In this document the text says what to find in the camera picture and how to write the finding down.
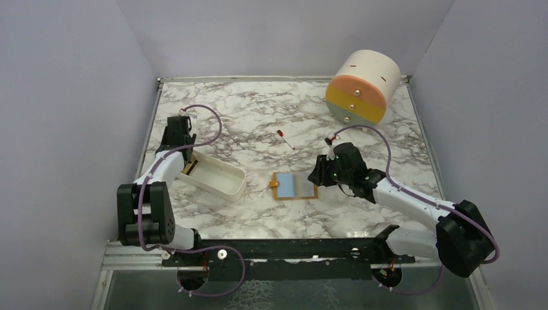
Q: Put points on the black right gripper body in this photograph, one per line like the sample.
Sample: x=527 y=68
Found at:
x=329 y=173

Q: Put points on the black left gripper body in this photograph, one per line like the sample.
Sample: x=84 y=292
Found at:
x=190 y=139

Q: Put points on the yellow leather card holder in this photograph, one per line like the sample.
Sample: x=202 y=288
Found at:
x=292 y=186

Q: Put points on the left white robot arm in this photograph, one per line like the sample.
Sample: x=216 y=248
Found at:
x=144 y=207

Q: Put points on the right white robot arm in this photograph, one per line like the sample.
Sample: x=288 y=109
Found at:
x=456 y=233

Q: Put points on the white oval plastic tray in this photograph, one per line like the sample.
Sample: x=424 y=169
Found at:
x=216 y=177

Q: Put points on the cylindrical pastel drawer box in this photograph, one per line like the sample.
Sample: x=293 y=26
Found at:
x=360 y=91

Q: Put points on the red and white marker pen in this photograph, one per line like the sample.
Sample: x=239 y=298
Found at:
x=281 y=134

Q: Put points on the black metal base rail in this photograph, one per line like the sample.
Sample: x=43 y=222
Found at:
x=232 y=260

